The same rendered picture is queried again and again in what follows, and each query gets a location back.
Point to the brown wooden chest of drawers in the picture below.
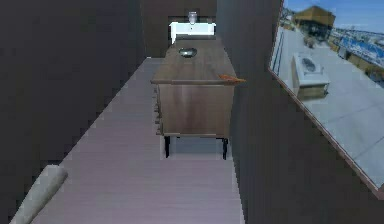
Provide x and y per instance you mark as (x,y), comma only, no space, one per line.
(195,100)

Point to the grey glass vase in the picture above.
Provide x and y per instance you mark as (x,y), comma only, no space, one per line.
(192,17)

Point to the white cabinet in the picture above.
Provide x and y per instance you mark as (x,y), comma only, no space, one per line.
(191,29)

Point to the dark grey bowl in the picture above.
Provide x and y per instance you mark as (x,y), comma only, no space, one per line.
(187,52)

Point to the window with brown frame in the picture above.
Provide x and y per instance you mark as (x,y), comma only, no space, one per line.
(333,83)

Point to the orange flat object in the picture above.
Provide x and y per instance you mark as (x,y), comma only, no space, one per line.
(231,78)

